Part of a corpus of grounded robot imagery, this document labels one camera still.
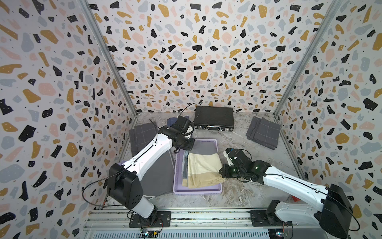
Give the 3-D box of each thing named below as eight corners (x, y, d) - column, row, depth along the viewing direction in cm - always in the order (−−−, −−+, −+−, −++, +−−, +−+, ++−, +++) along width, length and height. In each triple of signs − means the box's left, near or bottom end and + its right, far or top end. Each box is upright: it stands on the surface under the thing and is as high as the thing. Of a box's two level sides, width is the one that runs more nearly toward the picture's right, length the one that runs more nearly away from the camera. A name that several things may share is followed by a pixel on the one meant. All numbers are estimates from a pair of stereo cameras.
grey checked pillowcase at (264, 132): (243, 139, 109) (244, 137, 107) (251, 116, 124) (252, 114, 122) (275, 150, 103) (277, 148, 101) (279, 125, 118) (281, 123, 116)
